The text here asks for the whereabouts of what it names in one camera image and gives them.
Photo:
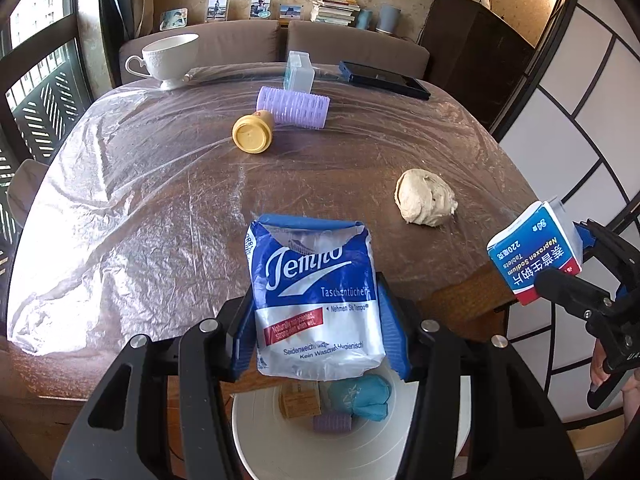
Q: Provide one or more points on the upright photo print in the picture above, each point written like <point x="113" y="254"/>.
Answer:
<point x="218" y="9"/>

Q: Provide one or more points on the curved photo frame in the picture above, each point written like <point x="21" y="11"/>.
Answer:
<point x="173" y="19"/>

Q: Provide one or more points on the yellow plastic bottle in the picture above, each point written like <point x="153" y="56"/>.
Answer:
<point x="251" y="135"/>

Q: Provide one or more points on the building photo in clear stand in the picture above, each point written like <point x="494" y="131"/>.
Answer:
<point x="290" y="15"/>

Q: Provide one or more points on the teal cloth pouch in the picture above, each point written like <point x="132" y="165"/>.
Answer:
<point x="362" y="397"/>

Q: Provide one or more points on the white blue plastic box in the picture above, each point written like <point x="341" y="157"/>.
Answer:
<point x="300" y="75"/>

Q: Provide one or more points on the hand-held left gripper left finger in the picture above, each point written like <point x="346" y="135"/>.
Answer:
<point x="243" y="330"/>

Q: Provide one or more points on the beige dough lump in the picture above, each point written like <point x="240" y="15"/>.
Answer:
<point x="425" y="197"/>

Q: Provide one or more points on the white bowl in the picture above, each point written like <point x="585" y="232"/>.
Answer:
<point x="280" y="445"/>

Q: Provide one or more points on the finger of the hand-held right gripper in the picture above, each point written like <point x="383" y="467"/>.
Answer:
<point x="607" y="250"/>
<point x="565" y="287"/>

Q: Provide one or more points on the tablet in dark blue case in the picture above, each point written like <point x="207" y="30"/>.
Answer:
<point x="380" y="80"/>

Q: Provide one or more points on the grey cylindrical speaker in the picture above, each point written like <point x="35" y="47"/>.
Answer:
<point x="389" y="20"/>

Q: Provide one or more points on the white teacup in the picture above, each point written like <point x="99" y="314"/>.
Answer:
<point x="170" y="57"/>

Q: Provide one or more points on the clear plastic table cover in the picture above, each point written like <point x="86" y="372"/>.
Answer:
<point x="150" y="200"/>

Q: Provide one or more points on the white panelled sliding door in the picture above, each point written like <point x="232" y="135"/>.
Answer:
<point x="575" y="110"/>

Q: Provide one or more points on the person's right hand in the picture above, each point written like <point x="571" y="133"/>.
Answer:
<point x="598" y="365"/>

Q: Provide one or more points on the small wooden block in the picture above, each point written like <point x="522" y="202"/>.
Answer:
<point x="300" y="401"/>

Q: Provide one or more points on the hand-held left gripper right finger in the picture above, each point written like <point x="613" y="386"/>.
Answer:
<point x="395" y="330"/>

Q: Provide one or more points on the dark wooden cabinet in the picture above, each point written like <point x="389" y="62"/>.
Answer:
<point x="475" y="55"/>

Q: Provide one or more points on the light blue cylindrical container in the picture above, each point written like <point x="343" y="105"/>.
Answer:
<point x="363" y="20"/>

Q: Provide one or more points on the stack of books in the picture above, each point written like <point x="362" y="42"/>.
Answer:
<point x="335" y="7"/>

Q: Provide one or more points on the brown sofa back cushion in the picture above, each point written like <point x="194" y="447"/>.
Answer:
<point x="225" y="45"/>
<point x="360" y="45"/>

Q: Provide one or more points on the blue white tissue packet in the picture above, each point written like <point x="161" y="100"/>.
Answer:
<point x="315" y="300"/>

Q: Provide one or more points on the portrait photo in clear stand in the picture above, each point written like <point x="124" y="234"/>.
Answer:
<point x="262" y="6"/>

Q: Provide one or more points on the blue white medicine box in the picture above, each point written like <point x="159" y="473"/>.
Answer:
<point x="535" y="250"/>

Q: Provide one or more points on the purple hair roller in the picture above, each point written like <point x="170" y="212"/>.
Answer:
<point x="332" y="423"/>
<point x="295" y="107"/>

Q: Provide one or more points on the white chair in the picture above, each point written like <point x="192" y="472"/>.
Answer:
<point x="27" y="190"/>

